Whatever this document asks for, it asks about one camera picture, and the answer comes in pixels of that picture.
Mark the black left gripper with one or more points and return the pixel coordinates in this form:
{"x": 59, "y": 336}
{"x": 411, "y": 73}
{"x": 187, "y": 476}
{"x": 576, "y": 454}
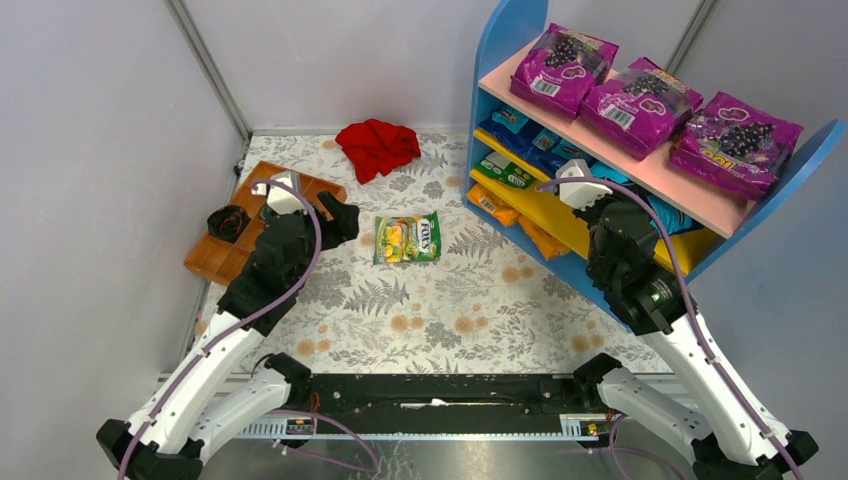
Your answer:
{"x": 317, "y": 221}

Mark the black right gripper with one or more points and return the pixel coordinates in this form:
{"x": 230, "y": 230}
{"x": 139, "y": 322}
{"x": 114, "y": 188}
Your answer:
{"x": 597, "y": 216}

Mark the green white Fox's candy bag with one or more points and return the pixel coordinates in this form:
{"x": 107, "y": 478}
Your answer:
{"x": 407, "y": 239}

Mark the blue candy bag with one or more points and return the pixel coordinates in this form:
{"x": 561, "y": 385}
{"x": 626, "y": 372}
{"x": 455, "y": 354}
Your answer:
{"x": 675, "y": 221}
{"x": 550, "y": 152}
{"x": 512, "y": 129}

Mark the orange mango candy bag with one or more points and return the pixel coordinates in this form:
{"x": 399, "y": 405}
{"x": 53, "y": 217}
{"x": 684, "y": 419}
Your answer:
{"x": 493, "y": 205}
{"x": 548, "y": 246}

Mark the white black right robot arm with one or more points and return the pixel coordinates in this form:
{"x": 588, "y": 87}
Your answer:
{"x": 729, "y": 434}

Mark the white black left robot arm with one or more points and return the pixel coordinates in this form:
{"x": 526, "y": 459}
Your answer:
{"x": 176, "y": 432}

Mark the blue yellow pink shelf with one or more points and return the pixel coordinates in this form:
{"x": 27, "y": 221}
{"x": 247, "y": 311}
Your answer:
{"x": 512, "y": 29}

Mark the blue candy bag on shelf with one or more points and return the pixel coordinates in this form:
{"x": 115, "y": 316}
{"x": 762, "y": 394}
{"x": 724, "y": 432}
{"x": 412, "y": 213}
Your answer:
{"x": 512, "y": 129}

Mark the purple grape candy bag middle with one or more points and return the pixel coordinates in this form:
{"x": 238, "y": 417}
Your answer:
{"x": 640, "y": 108}

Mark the purple grape candy bag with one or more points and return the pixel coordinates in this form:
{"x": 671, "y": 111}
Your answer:
{"x": 640, "y": 108}
{"x": 735, "y": 147}
{"x": 561, "y": 69}

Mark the purple grape candy bag right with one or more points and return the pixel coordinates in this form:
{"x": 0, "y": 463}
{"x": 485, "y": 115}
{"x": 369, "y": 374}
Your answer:
{"x": 735, "y": 147}

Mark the purple grape candy bag left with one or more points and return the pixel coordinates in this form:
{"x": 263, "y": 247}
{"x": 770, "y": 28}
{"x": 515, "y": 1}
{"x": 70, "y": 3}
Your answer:
{"x": 561, "y": 69}

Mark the red cloth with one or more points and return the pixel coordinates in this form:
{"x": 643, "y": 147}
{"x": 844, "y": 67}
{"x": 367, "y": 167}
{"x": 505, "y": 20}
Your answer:
{"x": 377, "y": 147}

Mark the floral table mat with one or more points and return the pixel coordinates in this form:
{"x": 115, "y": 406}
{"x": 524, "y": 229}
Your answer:
{"x": 484, "y": 306}

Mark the black round object on tray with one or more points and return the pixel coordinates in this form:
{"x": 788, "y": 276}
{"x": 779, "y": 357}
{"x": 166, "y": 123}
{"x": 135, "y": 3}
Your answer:
{"x": 227, "y": 223}

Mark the orange wooden divided tray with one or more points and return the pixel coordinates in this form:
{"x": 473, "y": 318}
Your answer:
{"x": 221, "y": 261}

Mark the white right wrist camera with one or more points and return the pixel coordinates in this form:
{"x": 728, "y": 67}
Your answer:
{"x": 579, "y": 195}

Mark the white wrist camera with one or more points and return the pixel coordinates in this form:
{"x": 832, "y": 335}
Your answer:
{"x": 579, "y": 195}
{"x": 280, "y": 201}

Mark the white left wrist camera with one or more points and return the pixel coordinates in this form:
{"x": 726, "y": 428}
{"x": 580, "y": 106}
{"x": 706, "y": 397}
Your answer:
{"x": 280, "y": 201}

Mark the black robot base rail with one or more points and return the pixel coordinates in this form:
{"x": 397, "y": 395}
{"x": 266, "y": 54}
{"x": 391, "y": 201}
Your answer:
{"x": 514, "y": 405}

